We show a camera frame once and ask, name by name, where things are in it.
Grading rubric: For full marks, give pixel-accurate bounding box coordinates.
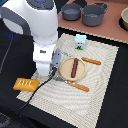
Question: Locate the beige bowl at edge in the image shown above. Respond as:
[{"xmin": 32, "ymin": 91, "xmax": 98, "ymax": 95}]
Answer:
[{"xmin": 121, "ymin": 7, "xmax": 128, "ymax": 30}]

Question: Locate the woven beige placemat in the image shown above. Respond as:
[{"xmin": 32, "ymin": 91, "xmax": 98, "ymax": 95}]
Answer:
[{"xmin": 22, "ymin": 34, "xmax": 118, "ymax": 128}]

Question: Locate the grey pot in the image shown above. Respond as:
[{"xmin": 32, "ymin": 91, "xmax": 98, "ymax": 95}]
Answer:
[
  {"xmin": 61, "ymin": 3, "xmax": 82, "ymax": 21},
  {"xmin": 82, "ymin": 3, "xmax": 108, "ymax": 27}
]

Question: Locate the small milk carton toy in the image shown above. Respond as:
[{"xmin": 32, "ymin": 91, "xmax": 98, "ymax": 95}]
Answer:
[{"xmin": 74, "ymin": 34, "xmax": 87, "ymax": 50}]

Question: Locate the right grey pot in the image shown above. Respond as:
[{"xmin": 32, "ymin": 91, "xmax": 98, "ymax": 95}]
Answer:
[{"xmin": 82, "ymin": 3, "xmax": 108, "ymax": 27}]

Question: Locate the knife with wooden handle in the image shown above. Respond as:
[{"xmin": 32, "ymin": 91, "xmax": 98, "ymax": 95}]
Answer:
[{"xmin": 62, "ymin": 52, "xmax": 101, "ymax": 65}]

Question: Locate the fork with wooden handle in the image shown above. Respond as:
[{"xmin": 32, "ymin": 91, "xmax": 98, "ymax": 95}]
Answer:
[{"xmin": 53, "ymin": 76, "xmax": 89, "ymax": 92}]

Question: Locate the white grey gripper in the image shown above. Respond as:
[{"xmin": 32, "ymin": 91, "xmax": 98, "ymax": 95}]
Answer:
[{"xmin": 33, "ymin": 43, "xmax": 61, "ymax": 76}]

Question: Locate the round beige plate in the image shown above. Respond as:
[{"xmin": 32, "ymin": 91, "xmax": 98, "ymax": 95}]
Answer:
[{"xmin": 59, "ymin": 57, "xmax": 87, "ymax": 81}]

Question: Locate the pink wooden board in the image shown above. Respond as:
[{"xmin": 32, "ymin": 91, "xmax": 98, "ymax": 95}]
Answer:
[{"xmin": 58, "ymin": 2, "xmax": 128, "ymax": 43}]

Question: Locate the brown toy sausage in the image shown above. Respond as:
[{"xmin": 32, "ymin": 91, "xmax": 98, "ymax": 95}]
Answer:
[{"xmin": 71, "ymin": 58, "xmax": 79, "ymax": 78}]

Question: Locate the left grey pot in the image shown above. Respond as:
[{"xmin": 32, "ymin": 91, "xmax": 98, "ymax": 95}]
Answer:
[{"xmin": 61, "ymin": 3, "xmax": 82, "ymax": 21}]

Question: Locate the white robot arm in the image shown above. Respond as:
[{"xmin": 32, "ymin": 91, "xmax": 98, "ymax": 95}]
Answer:
[{"xmin": 1, "ymin": 0, "xmax": 58, "ymax": 76}]

